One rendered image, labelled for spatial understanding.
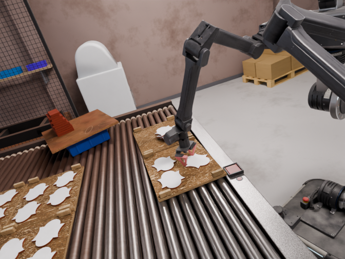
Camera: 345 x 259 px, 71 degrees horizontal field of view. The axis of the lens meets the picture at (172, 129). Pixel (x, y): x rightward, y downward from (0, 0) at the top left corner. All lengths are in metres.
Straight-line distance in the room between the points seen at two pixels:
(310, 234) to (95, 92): 3.39
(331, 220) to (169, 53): 3.98
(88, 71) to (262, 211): 3.50
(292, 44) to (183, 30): 4.37
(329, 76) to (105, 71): 3.60
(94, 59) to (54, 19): 1.13
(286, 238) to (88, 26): 4.44
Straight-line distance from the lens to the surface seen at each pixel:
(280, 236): 0.99
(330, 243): 1.86
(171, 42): 5.00
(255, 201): 1.10
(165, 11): 4.98
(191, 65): 0.99
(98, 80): 4.07
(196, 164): 1.29
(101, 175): 1.52
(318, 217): 1.96
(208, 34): 0.96
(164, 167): 1.33
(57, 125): 1.99
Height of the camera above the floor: 1.69
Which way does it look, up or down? 26 degrees down
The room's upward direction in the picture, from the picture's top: 15 degrees counter-clockwise
